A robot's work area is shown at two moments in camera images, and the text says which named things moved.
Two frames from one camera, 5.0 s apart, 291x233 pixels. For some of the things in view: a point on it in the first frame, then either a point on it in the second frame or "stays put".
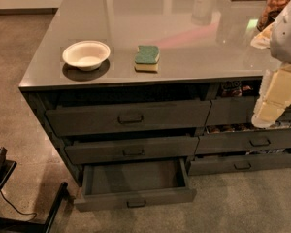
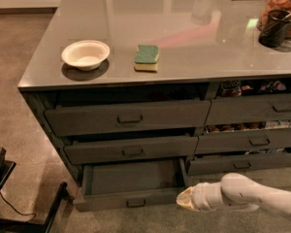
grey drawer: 123,118 stays put
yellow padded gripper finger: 280,86 -> 204,196
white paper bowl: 86,54 stays put
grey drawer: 135,184 stays put
